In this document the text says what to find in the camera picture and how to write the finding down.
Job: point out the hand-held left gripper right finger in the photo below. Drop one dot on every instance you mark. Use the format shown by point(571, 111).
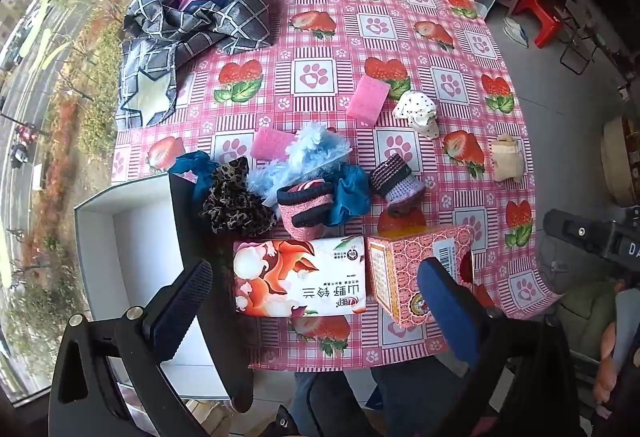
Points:
point(450, 307)

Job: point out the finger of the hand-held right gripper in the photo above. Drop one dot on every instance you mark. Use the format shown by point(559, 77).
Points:
point(580, 232)

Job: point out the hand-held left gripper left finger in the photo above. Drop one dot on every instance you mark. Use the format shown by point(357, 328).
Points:
point(175, 312)

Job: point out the white box with black lid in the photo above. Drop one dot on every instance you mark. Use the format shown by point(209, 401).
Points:
point(125, 242)

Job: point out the leopard print scrunchie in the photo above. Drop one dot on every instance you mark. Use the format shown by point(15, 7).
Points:
point(230, 202)

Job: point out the small pink sponge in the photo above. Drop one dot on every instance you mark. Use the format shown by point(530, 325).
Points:
point(270, 144)

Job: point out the white polka dot scrunchie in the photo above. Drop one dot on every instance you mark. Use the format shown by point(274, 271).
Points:
point(415, 112)

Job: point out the pink patterned cardboard box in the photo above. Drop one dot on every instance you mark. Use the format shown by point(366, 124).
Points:
point(400, 277)

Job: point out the olive green cloth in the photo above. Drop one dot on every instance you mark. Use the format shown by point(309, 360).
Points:
point(587, 312)

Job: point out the round wooden basket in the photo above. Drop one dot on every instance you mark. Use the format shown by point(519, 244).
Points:
point(622, 157)

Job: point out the beige cloth pouch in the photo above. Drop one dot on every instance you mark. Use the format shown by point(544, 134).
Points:
point(506, 159)

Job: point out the orange print tissue pack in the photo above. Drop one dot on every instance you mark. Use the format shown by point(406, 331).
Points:
point(300, 277)

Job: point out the purple and black knit sock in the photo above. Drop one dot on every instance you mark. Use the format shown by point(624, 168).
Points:
point(395, 182)

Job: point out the person's legs in blue jeans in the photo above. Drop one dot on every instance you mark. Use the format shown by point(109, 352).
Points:
point(340, 402)

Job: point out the teal scrunchie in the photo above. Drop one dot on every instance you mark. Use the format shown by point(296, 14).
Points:
point(197, 167)
point(350, 197)

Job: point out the pink and black knit sock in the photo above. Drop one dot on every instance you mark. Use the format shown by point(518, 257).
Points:
point(305, 217)

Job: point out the light blue fluffy scrunchie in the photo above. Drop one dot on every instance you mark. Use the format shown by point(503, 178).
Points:
point(310, 157)

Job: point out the white shoe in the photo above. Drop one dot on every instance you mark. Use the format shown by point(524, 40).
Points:
point(515, 33)

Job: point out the large pink sponge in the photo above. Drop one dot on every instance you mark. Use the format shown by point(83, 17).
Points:
point(367, 102)

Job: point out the plaid cloth with pale star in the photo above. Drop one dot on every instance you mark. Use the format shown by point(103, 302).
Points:
point(145, 87)

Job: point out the plaid bag with purple lining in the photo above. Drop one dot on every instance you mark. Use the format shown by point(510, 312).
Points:
point(235, 17)

